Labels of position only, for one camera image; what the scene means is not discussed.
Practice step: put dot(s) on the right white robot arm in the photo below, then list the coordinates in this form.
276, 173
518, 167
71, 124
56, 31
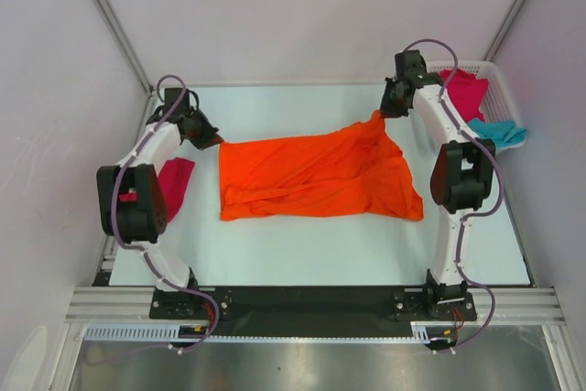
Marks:
461, 180

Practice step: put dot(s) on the crimson t shirt in basket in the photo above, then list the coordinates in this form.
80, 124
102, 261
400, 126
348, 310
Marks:
466, 93

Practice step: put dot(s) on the folded crimson t shirt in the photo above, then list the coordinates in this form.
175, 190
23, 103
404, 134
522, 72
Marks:
174, 179

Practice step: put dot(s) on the orange t shirt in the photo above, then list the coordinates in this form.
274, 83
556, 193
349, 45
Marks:
354, 170

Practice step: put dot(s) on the white plastic basket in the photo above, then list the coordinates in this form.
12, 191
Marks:
498, 103

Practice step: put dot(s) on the teal t shirt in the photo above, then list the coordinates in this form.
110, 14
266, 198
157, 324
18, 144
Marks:
504, 134

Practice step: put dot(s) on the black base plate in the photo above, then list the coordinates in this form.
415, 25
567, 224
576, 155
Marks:
312, 312

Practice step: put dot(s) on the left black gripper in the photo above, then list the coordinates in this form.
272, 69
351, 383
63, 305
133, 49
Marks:
211, 136

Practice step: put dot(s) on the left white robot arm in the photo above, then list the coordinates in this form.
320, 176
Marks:
141, 192

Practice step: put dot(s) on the aluminium frame rail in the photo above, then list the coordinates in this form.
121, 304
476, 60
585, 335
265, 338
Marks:
122, 314

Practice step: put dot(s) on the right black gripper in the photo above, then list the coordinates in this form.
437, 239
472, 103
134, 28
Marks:
387, 110

